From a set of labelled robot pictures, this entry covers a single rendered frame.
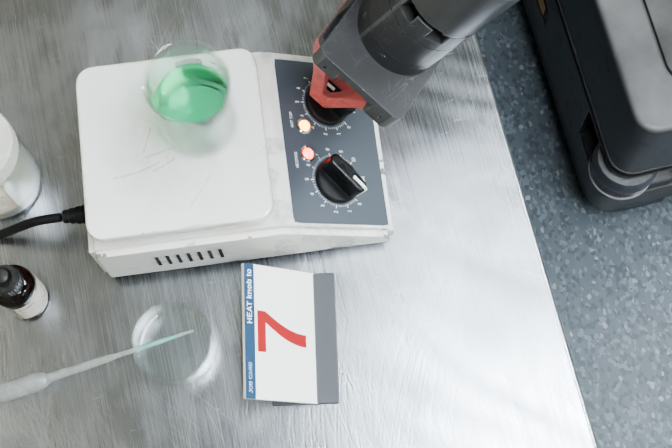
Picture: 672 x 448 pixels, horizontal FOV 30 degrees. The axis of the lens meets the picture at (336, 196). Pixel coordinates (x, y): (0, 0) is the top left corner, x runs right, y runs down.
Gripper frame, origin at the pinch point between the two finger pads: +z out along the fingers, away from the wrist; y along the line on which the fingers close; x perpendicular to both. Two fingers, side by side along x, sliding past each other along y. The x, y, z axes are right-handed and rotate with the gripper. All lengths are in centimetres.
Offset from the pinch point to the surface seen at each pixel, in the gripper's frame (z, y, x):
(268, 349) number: 5.7, 14.9, 7.9
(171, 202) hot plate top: 3.1, 12.6, -3.4
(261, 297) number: 5.5, 12.4, 5.5
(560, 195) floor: 55, -54, 43
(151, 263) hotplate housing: 8.7, 14.0, -1.3
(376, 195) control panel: 1.2, 3.0, 7.2
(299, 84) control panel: 1.3, 0.3, -1.5
